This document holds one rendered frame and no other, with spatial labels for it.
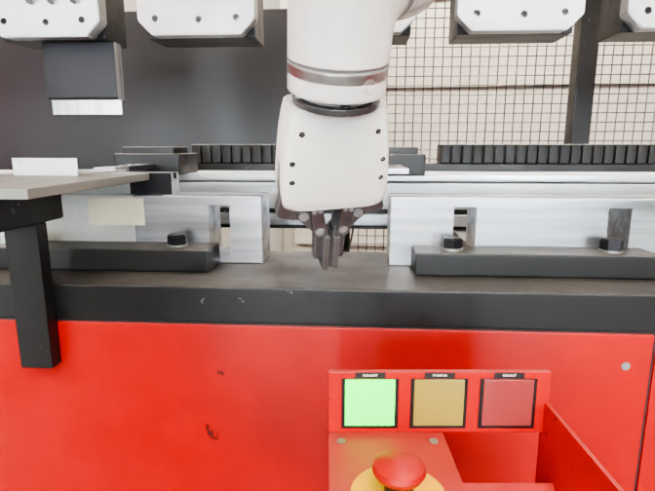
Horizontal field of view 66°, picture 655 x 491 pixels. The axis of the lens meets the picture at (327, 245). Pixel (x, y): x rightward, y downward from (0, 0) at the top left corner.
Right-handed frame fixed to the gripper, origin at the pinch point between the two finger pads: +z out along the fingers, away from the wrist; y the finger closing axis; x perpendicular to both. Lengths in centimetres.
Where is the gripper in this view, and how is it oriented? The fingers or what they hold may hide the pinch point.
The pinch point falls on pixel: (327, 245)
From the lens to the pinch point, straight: 51.6
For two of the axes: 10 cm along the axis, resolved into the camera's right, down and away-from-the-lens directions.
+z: -0.5, 8.3, 5.6
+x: 2.4, 5.5, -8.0
